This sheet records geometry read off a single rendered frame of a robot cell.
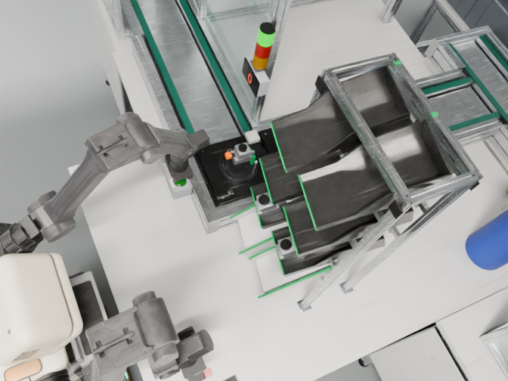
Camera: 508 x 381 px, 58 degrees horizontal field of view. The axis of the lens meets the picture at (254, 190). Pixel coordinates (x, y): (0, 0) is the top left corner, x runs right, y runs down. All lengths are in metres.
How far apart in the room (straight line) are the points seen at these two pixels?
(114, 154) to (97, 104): 2.10
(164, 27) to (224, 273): 1.12
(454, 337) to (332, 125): 1.00
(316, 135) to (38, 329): 0.71
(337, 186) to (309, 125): 0.16
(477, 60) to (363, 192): 1.61
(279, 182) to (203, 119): 0.71
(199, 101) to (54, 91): 1.46
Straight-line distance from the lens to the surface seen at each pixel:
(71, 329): 1.09
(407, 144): 1.04
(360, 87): 1.07
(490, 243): 1.83
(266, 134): 1.74
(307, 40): 2.29
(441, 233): 1.92
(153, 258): 1.60
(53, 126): 3.00
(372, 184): 1.00
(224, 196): 1.58
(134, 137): 0.98
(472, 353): 1.82
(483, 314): 1.89
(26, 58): 3.38
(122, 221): 1.67
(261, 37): 1.45
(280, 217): 1.30
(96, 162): 0.98
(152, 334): 0.76
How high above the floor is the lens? 2.37
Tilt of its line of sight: 60 degrees down
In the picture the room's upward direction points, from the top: 18 degrees clockwise
